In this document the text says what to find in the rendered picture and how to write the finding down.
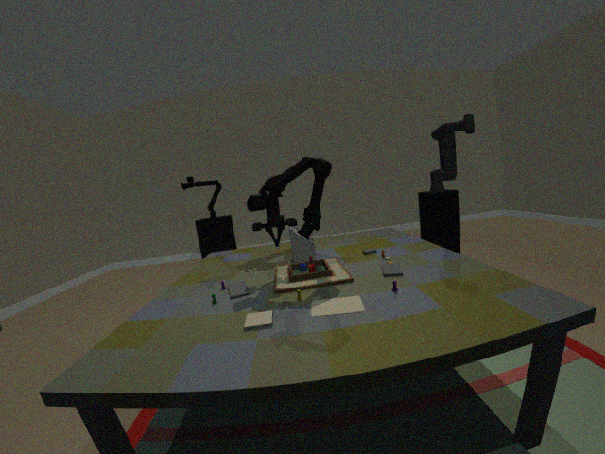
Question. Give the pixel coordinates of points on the beige square board game track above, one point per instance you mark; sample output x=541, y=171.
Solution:
x=319, y=285

